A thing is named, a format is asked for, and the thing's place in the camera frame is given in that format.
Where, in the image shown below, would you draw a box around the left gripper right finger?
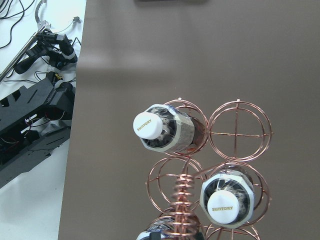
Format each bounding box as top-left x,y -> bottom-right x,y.
193,232 -> 205,240

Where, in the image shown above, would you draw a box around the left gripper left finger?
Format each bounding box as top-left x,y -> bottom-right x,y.
149,232 -> 162,240

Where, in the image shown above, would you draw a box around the copper wire bottle basket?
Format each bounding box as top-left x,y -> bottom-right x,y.
145,98 -> 272,240

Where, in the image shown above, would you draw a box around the tea bottle white cap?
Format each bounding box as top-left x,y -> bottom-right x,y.
132,104 -> 206,155

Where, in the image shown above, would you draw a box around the black open device chassis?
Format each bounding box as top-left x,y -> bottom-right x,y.
0,78 -> 75,187

